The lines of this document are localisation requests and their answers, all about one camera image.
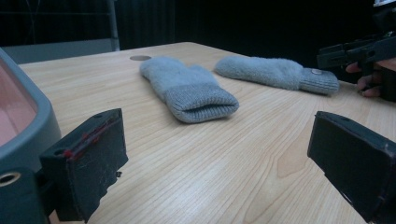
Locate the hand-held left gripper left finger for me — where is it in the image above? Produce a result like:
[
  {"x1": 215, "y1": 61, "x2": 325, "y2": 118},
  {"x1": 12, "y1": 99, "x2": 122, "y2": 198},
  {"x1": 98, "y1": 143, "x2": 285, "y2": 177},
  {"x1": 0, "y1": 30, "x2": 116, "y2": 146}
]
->
[{"x1": 39, "y1": 107, "x2": 130, "y2": 224}]

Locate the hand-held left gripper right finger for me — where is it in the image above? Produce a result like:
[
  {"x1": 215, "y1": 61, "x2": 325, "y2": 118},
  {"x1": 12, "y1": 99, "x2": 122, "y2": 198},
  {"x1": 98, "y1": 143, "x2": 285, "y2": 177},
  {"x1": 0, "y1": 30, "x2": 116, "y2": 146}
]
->
[{"x1": 306, "y1": 110, "x2": 396, "y2": 224}]

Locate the grey knitted mitten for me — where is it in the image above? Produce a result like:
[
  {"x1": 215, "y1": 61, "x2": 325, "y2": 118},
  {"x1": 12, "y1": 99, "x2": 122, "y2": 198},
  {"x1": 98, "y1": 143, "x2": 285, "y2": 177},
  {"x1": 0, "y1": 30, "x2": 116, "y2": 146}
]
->
[
  {"x1": 213, "y1": 55, "x2": 341, "y2": 96},
  {"x1": 138, "y1": 56, "x2": 240, "y2": 124}
]

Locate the grey plastic bin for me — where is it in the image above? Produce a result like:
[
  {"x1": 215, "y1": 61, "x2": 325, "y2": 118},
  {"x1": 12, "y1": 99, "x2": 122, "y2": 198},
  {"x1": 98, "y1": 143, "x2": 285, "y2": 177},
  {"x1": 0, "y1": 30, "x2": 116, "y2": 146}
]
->
[{"x1": 0, "y1": 48, "x2": 63, "y2": 174}]

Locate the round grey table grommet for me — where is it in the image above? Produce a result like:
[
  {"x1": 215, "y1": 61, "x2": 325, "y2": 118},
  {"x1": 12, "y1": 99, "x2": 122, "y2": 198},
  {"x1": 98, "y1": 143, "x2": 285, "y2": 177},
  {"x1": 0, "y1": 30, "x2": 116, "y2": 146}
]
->
[{"x1": 129, "y1": 54, "x2": 152, "y2": 62}]

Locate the grey panel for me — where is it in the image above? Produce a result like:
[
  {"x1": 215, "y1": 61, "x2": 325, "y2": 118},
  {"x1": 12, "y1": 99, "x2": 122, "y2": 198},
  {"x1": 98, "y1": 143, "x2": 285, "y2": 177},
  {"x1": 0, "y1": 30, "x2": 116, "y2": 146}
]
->
[{"x1": 2, "y1": 38, "x2": 115, "y2": 65}]

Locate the metal stand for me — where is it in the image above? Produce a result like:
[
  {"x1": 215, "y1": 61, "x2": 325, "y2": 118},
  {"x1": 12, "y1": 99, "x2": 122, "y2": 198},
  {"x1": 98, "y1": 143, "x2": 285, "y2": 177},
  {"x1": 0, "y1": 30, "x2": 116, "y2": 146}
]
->
[{"x1": 106, "y1": 0, "x2": 121, "y2": 52}]

